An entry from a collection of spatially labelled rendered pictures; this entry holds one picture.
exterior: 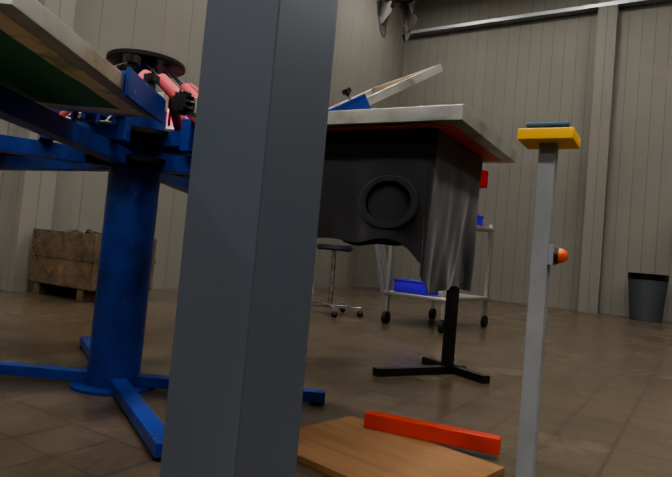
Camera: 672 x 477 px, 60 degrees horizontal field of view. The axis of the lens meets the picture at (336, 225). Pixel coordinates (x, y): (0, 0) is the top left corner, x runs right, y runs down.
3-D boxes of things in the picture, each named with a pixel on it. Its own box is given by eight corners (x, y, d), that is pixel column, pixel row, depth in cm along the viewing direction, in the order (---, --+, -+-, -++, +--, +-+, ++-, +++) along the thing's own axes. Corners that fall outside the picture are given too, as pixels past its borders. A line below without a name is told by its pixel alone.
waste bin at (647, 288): (667, 321, 875) (670, 275, 879) (665, 324, 829) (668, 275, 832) (626, 317, 905) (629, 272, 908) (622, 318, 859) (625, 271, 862)
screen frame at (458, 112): (516, 163, 188) (516, 151, 189) (461, 119, 138) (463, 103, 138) (312, 163, 227) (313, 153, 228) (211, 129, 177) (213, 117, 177)
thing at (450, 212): (474, 292, 185) (484, 159, 187) (423, 295, 146) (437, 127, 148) (464, 291, 186) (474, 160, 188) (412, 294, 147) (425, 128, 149)
